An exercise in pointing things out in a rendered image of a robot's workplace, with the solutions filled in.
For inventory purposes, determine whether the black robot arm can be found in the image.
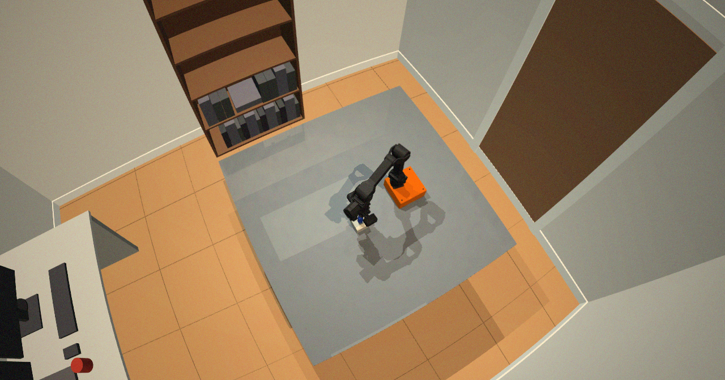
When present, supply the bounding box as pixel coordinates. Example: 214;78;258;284
343;143;411;221

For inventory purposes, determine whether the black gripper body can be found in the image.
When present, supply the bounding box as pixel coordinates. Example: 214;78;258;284
347;192;378;227

